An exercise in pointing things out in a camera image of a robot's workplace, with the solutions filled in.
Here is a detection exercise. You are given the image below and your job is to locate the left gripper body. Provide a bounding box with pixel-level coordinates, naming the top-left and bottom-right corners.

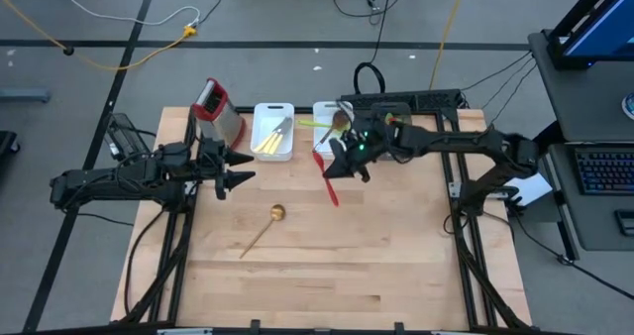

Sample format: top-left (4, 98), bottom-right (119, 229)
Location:
top-left (196, 138), bottom-right (230, 201)

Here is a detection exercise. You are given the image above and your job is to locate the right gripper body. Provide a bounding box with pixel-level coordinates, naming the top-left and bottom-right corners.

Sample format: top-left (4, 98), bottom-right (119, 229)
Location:
top-left (345, 118), bottom-right (398, 183)

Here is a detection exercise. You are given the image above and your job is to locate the red silicone spoon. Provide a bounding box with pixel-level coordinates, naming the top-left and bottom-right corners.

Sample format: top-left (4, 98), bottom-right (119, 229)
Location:
top-left (311, 151), bottom-right (341, 209)

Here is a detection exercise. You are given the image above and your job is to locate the yellow-handled table knife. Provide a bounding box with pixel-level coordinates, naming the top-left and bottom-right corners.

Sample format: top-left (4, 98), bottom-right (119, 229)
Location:
top-left (261, 117), bottom-right (291, 156)
top-left (267, 118), bottom-right (294, 157)
top-left (253, 118), bottom-right (287, 154)

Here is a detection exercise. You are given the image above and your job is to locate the dark wooden spoon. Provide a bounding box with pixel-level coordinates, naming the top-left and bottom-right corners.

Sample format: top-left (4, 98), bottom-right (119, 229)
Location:
top-left (312, 110), bottom-right (351, 154)

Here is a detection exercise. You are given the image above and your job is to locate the green silicone spoon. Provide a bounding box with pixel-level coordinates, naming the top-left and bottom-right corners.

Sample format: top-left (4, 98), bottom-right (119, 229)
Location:
top-left (296, 118), bottom-right (339, 130)

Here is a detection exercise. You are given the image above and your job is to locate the grey plastic bin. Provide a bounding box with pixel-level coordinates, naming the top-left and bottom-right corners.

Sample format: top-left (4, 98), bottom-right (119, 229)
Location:
top-left (370, 101), bottom-right (418, 162)

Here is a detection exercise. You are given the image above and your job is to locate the white plastic bin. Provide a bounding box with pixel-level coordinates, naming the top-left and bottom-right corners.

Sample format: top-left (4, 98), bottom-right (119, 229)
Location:
top-left (311, 101), bottom-right (357, 163)
top-left (249, 101), bottom-right (296, 164)

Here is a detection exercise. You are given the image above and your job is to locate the long black perforated box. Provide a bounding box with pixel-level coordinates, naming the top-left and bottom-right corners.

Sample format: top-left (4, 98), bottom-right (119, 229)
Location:
top-left (338, 88), bottom-right (463, 114)

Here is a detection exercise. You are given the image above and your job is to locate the small black perforated box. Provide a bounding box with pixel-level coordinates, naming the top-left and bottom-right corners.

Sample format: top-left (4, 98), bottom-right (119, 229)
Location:
top-left (104, 112), bottom-right (153, 160)

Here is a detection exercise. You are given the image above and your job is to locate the black desk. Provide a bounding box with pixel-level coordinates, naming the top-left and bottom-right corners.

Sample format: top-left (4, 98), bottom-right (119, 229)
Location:
top-left (526, 27), bottom-right (634, 253)

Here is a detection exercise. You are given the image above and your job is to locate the black keyboard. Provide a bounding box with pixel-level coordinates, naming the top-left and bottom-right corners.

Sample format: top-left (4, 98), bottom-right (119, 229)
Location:
top-left (574, 147), bottom-right (634, 196)

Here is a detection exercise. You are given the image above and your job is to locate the computer monitor on stand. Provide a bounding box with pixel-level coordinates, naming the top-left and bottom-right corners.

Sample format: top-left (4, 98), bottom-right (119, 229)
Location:
top-left (546, 0), bottom-right (634, 71)

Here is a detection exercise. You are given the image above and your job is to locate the steel box grater red handle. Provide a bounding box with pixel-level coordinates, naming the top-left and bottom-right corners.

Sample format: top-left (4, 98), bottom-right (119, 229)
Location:
top-left (189, 77), bottom-right (248, 154)

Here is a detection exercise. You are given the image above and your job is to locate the black looped cable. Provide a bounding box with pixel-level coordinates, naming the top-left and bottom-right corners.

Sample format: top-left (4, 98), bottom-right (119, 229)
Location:
top-left (352, 0), bottom-right (397, 96)

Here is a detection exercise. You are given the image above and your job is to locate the yellow hanging cable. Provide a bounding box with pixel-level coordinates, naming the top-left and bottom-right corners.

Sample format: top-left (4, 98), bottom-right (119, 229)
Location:
top-left (427, 0), bottom-right (469, 91)

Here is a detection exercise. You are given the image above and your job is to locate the black aluminium table frame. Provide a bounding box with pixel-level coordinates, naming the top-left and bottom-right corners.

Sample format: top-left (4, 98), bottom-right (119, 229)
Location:
top-left (118, 105), bottom-right (535, 335)

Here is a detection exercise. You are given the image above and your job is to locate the yellow floor cable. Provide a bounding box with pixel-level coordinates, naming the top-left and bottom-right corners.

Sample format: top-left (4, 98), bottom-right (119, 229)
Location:
top-left (0, 0), bottom-right (198, 73)

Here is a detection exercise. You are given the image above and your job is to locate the white floor cable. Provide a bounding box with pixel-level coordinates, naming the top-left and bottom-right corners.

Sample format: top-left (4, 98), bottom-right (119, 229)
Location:
top-left (46, 0), bottom-right (202, 30)

